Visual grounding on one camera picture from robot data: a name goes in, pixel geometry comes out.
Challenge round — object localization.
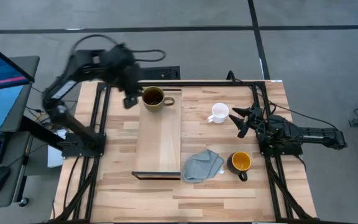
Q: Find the grey cloth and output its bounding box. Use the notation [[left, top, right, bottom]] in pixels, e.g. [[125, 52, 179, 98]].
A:
[[181, 149, 225, 184]]

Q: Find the wooden shelf with metal ends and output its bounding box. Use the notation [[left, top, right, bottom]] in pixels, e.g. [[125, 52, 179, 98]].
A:
[[131, 88, 182, 180]]

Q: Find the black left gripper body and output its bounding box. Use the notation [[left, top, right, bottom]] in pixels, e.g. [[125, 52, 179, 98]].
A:
[[121, 63, 144, 110]]

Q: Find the white mug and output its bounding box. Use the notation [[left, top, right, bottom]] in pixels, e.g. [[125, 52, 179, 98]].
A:
[[206, 103, 230, 124]]

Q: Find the black looped cable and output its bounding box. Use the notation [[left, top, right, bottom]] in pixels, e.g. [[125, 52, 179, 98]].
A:
[[226, 70, 241, 84]]

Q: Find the white box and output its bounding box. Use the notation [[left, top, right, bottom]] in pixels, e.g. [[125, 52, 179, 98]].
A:
[[47, 129, 67, 169]]

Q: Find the black floor vent grille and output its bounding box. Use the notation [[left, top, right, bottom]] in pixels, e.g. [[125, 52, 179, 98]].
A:
[[137, 65, 181, 81]]

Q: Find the grey side desk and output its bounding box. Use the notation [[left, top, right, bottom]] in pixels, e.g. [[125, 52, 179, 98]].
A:
[[0, 130, 32, 208]]

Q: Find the black aluminium table frame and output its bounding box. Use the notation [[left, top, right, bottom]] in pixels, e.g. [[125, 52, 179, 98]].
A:
[[51, 80, 319, 223]]

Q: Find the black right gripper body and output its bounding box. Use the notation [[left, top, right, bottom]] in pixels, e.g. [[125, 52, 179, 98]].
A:
[[237, 105, 264, 139]]

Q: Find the black mug with yellow inside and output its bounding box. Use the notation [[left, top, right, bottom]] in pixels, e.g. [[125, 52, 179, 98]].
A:
[[227, 151, 252, 182]]

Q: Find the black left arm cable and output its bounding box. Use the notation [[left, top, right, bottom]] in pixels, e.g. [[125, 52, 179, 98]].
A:
[[70, 34, 167, 63]]

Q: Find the olive brown mug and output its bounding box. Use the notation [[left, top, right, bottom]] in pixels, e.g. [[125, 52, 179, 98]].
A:
[[141, 86, 176, 113]]

